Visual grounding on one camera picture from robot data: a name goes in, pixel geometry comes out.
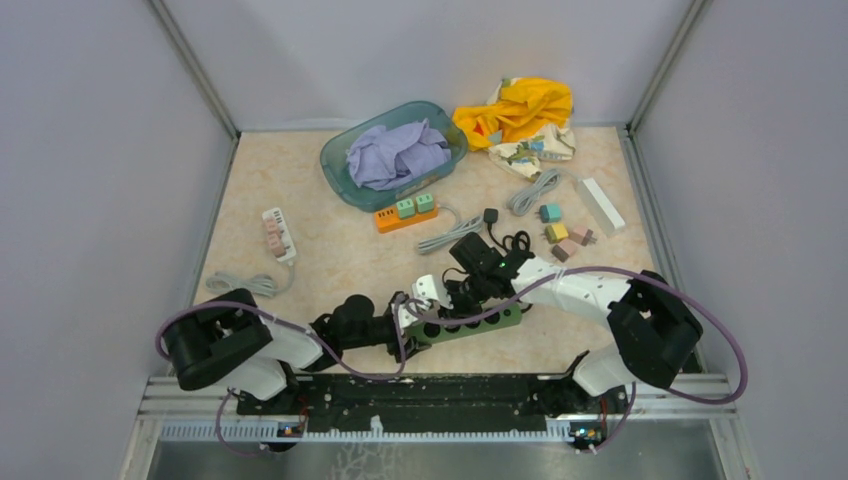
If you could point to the purple cloth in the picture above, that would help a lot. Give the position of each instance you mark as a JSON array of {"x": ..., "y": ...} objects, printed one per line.
[{"x": 383, "y": 159}]

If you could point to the orange power strip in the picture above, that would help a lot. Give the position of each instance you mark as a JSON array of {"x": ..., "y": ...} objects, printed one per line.
[{"x": 387, "y": 221}]

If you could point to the pink charger plug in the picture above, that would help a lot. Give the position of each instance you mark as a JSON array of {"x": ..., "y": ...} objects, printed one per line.
[
  {"x": 583, "y": 236},
  {"x": 565, "y": 249}
]

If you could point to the green power strip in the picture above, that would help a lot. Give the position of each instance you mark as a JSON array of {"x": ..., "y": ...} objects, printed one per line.
[{"x": 435, "y": 334}]

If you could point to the yellow charger plug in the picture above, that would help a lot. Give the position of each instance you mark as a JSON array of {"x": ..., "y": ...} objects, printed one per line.
[{"x": 555, "y": 233}]

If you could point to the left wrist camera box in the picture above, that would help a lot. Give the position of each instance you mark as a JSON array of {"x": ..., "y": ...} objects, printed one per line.
[{"x": 405, "y": 311}]

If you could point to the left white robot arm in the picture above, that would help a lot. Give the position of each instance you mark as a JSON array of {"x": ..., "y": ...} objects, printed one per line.
[{"x": 229, "y": 341}]

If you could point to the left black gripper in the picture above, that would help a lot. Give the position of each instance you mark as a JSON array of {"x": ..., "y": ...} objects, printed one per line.
[{"x": 413, "y": 346}]

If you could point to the green charger plug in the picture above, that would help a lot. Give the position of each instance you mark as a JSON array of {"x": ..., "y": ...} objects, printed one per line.
[
  {"x": 406, "y": 208},
  {"x": 424, "y": 203}
]

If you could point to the yellow cloth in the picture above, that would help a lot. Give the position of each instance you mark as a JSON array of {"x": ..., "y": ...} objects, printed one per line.
[{"x": 521, "y": 107}]

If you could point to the green charger plug left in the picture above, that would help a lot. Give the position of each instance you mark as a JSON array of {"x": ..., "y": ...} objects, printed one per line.
[{"x": 406, "y": 208}]

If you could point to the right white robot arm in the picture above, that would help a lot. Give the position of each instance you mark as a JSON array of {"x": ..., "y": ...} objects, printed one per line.
[{"x": 654, "y": 332}]

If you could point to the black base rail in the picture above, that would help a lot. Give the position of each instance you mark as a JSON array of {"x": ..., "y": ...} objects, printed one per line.
[{"x": 438, "y": 404}]

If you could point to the green charger plug right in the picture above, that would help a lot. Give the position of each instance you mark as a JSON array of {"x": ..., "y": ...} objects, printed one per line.
[{"x": 424, "y": 203}]

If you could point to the cream dinosaur print cloth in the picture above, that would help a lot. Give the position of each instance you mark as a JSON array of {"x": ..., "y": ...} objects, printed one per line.
[{"x": 522, "y": 148}]

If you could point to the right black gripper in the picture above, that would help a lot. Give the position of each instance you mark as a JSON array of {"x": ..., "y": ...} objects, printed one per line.
[{"x": 457, "y": 311}]

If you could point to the teal plastic basin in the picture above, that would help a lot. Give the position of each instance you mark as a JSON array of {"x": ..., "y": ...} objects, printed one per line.
[{"x": 333, "y": 155}]

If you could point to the white power strip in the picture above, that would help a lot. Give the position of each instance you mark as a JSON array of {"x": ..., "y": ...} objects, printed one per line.
[
  {"x": 277, "y": 214},
  {"x": 600, "y": 206}
]

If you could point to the teal charger plug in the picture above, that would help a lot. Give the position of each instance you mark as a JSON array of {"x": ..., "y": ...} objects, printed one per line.
[{"x": 549, "y": 213}]

